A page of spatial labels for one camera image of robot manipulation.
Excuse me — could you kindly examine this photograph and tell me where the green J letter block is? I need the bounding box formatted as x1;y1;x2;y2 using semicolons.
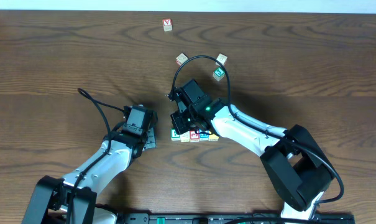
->
213;67;225;82

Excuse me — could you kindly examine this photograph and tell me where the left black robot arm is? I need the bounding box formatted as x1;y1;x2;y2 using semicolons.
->
22;105;157;223

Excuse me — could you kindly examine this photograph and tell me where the right black cable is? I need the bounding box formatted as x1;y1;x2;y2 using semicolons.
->
170;55;346;218

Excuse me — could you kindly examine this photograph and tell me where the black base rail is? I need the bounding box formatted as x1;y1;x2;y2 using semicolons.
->
115;213;355;224

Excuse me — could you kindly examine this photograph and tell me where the green number 5 block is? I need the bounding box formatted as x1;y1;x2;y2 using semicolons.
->
170;129;181;141

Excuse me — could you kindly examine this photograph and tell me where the yellow top wooden block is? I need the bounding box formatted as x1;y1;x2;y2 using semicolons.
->
208;134;219;141

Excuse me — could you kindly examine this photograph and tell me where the red number 3 block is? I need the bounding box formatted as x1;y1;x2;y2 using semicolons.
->
190;131;200;142

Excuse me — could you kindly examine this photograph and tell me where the plain wooden picture block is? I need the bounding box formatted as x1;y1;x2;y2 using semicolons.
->
216;54;227;66

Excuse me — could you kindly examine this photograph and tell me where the blue letter I block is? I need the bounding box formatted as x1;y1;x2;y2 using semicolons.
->
199;131;210;141

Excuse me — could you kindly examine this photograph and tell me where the red U side block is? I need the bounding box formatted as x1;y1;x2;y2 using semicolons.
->
176;53;188;66

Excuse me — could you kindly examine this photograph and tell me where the red V letter block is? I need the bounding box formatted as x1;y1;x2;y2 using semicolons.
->
162;18;173;32

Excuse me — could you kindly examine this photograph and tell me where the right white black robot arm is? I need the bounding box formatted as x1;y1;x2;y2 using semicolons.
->
171;93;340;221

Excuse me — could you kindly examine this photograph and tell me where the plain beige wooden block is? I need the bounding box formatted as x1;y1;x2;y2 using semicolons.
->
180;131;190;142

